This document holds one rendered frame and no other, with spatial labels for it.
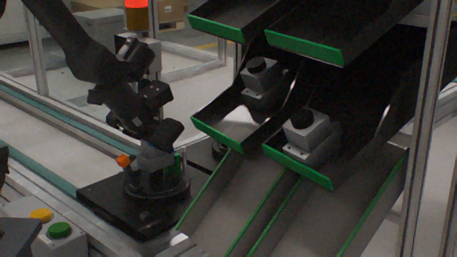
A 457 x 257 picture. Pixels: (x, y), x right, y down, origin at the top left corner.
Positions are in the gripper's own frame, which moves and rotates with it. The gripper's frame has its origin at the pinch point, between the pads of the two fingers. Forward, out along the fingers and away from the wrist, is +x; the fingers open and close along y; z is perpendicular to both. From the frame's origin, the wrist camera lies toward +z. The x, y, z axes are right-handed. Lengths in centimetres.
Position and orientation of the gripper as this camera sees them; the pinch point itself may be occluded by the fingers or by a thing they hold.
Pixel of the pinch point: (156, 139)
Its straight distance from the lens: 108.3
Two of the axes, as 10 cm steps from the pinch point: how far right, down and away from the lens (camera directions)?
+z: 5.7, -7.6, 3.1
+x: 4.1, 5.8, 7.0
